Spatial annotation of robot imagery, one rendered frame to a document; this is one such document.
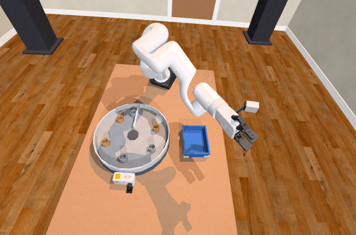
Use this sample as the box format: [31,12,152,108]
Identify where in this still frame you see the blue tray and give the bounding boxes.
[182,125,211,158]

